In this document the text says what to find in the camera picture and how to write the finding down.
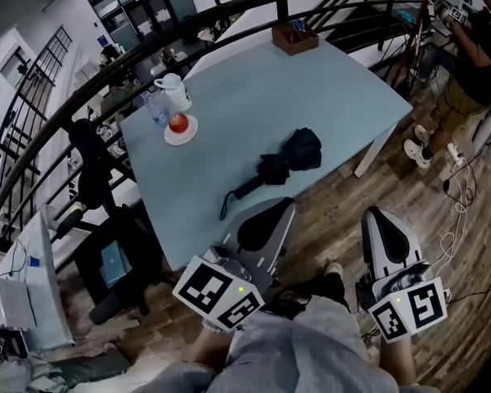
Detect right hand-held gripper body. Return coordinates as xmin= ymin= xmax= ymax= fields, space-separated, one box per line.
xmin=354 ymin=260 xmax=449 ymax=345

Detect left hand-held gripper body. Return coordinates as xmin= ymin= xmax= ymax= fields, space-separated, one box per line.
xmin=172 ymin=243 xmax=280 ymax=334

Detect black umbrella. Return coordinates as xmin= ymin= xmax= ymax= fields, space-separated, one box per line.
xmin=219 ymin=127 xmax=323 ymax=221

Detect person's right forearm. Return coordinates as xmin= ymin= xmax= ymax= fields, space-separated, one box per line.
xmin=378 ymin=336 xmax=418 ymax=386

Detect person's left forearm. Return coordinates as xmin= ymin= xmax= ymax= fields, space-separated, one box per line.
xmin=183 ymin=327 xmax=232 ymax=374

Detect person's black trousers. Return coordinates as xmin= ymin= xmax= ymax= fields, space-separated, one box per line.
xmin=265 ymin=272 xmax=351 ymax=318

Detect light blue laptop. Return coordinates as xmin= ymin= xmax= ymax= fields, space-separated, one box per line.
xmin=101 ymin=242 xmax=133 ymax=289

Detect person's grey shirt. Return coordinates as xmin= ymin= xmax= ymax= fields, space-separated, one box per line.
xmin=138 ymin=295 xmax=435 ymax=393

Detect white round plate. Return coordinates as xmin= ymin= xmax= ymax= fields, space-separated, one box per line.
xmin=164 ymin=115 xmax=199 ymax=146

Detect white power strip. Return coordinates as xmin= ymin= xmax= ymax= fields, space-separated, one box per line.
xmin=446 ymin=142 xmax=466 ymax=164

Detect red apple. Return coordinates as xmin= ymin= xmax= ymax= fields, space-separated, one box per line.
xmin=168 ymin=113 xmax=190 ymax=133

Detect light blue table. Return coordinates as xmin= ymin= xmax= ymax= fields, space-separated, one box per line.
xmin=119 ymin=34 xmax=413 ymax=272

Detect clear plastic water bottle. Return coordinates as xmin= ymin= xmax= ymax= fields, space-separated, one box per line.
xmin=140 ymin=91 xmax=171 ymax=127

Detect white lidded mug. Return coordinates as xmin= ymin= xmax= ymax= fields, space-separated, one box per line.
xmin=153 ymin=73 xmax=193 ymax=112

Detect black office chair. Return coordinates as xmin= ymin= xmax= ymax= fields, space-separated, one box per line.
xmin=56 ymin=119 xmax=164 ymax=325

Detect white side table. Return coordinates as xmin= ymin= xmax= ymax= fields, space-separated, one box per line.
xmin=0 ymin=209 xmax=75 ymax=350

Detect white box appliance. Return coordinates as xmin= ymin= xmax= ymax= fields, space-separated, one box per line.
xmin=0 ymin=277 xmax=38 ymax=329

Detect brown wooden organizer box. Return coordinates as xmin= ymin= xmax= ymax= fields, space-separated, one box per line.
xmin=271 ymin=20 xmax=319 ymax=56

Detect dark framed glass partition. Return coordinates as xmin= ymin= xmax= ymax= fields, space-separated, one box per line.
xmin=81 ymin=0 xmax=197 ymax=51

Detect white floor cable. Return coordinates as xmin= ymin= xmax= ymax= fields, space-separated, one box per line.
xmin=439 ymin=157 xmax=475 ymax=269

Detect thin black cable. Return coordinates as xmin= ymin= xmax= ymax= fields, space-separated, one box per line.
xmin=0 ymin=238 xmax=28 ymax=280

